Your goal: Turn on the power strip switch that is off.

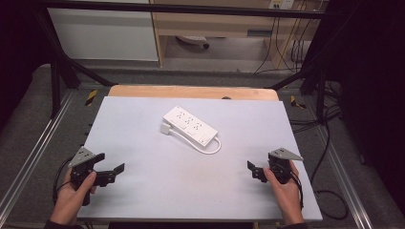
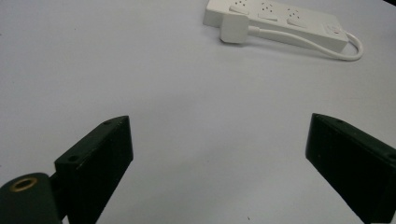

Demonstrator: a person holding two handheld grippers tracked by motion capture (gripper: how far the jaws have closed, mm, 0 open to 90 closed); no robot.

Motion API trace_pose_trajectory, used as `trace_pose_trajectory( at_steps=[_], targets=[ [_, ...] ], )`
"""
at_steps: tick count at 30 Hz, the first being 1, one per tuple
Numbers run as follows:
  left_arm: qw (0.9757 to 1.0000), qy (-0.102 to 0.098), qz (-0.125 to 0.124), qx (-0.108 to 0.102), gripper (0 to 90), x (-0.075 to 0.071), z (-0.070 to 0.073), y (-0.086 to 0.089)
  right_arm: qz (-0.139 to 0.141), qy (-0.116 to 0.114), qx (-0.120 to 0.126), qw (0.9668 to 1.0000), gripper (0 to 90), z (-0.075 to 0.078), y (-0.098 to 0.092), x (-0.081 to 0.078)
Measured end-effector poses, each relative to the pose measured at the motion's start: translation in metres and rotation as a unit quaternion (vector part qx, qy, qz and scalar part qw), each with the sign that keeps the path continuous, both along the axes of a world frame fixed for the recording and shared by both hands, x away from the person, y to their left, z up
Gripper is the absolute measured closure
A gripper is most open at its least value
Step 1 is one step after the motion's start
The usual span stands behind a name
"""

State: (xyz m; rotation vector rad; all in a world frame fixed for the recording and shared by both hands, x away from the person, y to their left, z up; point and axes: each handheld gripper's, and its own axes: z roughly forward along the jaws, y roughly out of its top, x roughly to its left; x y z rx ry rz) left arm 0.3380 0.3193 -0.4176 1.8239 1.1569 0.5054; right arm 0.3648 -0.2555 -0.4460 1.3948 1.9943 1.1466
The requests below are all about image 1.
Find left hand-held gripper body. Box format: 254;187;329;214
68;146;97;207

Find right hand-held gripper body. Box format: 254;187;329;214
267;147;304;186

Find person's right hand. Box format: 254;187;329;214
263;160;306;225

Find person's left hand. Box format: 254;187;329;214
50;168;97;225

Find yellow black tape strip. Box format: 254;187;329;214
289;94;308;110
84;89;99;107

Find pale table board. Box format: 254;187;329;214
76;96;324;222

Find white power strip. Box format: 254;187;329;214
161;105;220;148

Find wooden table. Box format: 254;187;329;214
107;84;280;102

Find dark curtain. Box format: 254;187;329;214
0;0;53;132
321;0;405;219

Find white cabinet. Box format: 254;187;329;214
47;7;160;62

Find white extension socket under desk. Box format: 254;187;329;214
176;34;211;50

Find light wooden desk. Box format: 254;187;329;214
148;0;324;70

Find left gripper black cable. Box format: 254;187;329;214
52;156;76;204

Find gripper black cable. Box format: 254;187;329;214
52;156;76;204
288;171;306;211

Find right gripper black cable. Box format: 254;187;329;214
288;171;306;211

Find white power strip cable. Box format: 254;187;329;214
168;128;223;156

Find black floor cables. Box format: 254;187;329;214
288;80;350;221

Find aluminium floor rail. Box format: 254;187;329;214
313;125;374;229
0;90;75;218

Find hanging black cables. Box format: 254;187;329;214
253;13;314;74

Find white wall outlet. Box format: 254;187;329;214
267;0;296;10

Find black metal frame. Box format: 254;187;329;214
31;0;330;120

